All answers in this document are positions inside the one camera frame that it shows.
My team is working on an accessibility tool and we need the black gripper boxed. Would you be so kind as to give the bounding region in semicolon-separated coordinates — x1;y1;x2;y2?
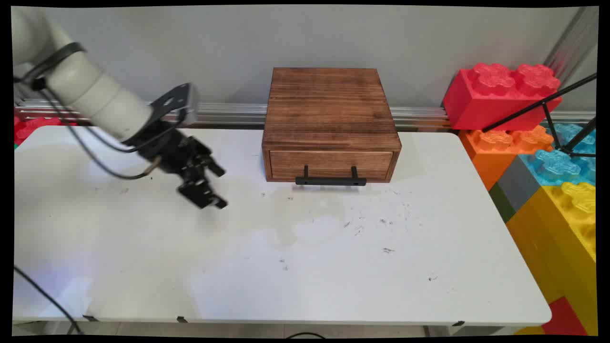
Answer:
123;120;229;211

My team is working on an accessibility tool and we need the wooden drawer with black handle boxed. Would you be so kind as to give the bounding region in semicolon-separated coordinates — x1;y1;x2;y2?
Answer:
269;150;395;187

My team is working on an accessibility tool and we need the brown wooden drawer cabinet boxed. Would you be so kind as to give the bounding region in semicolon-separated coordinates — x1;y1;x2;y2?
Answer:
261;67;402;184

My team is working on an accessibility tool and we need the red toy brick behind table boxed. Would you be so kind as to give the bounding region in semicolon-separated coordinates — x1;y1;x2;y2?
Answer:
14;116;78;146

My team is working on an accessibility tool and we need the orange toy brick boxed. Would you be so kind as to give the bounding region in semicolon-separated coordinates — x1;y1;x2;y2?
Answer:
458;125;555;192

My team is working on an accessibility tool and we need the dark green toy brick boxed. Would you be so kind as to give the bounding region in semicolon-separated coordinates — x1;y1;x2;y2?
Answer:
488;182;516;223

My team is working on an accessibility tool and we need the large red toy brick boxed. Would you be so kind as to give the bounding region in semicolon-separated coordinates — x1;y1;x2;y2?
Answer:
442;62;563;132

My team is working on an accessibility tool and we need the black tripod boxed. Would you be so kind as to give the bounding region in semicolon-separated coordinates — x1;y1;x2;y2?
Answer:
481;72;598;158

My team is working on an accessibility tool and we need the blue toy brick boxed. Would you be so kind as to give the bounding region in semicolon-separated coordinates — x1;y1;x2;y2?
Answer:
518;122;597;187

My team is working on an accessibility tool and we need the large yellow toy brick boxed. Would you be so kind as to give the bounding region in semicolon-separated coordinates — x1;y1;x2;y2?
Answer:
505;182;598;336

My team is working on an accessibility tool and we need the small red flat brick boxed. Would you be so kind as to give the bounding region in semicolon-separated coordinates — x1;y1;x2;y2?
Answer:
541;296;590;336

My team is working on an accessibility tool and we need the slanted aluminium profile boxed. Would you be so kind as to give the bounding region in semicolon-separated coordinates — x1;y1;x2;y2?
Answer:
543;7;599;85

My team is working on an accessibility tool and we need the horizontal aluminium rail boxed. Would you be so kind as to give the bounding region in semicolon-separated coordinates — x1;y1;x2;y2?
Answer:
14;99;597;132

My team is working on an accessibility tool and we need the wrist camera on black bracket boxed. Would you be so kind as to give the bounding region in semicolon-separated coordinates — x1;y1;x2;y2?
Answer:
151;83;200;127

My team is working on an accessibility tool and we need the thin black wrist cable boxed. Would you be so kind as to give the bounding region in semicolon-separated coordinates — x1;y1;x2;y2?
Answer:
41;86;163;181

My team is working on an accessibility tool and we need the black strap on arm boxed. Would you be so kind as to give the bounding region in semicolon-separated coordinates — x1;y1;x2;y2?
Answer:
30;42;87;91

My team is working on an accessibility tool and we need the long black hanging cable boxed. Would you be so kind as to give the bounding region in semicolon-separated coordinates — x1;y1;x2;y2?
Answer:
13;265;82;335

